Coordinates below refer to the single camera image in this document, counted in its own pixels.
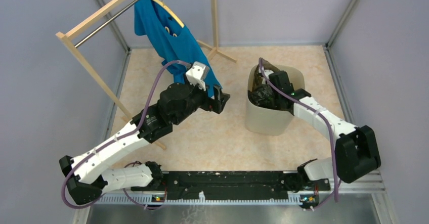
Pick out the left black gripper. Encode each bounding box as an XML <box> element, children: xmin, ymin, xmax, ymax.
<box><xmin>173</xmin><ymin>72</ymin><xmax>230</xmax><ymax>125</ymax></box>

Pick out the cream plastic trash bin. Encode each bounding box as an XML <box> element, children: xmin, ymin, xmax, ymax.
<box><xmin>244</xmin><ymin>65</ymin><xmax>305</xmax><ymax>136</ymax></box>

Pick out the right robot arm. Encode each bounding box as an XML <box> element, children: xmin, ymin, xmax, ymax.
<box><xmin>264</xmin><ymin>70</ymin><xmax>381</xmax><ymax>190</ymax></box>

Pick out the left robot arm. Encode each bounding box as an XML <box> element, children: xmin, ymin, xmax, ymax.
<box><xmin>59</xmin><ymin>83</ymin><xmax>231</xmax><ymax>209</ymax></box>

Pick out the wooden clothes rack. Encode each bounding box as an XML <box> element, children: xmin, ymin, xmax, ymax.
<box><xmin>55</xmin><ymin>0</ymin><xmax>237</xmax><ymax>151</ymax></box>

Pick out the blue t-shirt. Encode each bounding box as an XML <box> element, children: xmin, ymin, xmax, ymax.
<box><xmin>134</xmin><ymin>0</ymin><xmax>221</xmax><ymax>97</ymax></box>

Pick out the wooden clothes hanger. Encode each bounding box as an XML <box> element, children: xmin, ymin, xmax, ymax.
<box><xmin>152</xmin><ymin>0</ymin><xmax>185</xmax><ymax>28</ymax></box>

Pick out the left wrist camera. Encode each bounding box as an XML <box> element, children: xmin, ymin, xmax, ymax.
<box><xmin>185</xmin><ymin>62</ymin><xmax>210</xmax><ymax>91</ymax></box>

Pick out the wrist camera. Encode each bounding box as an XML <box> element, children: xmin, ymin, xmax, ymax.
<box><xmin>261</xmin><ymin>69</ymin><xmax>274</xmax><ymax>80</ymax></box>
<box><xmin>185</xmin><ymin>62</ymin><xmax>210</xmax><ymax>91</ymax></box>

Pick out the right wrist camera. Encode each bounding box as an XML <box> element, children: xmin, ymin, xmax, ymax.
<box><xmin>261</xmin><ymin>69</ymin><xmax>274</xmax><ymax>80</ymax></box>

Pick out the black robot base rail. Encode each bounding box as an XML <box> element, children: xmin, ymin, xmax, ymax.
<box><xmin>131</xmin><ymin>171</ymin><xmax>331</xmax><ymax>200</ymax></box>

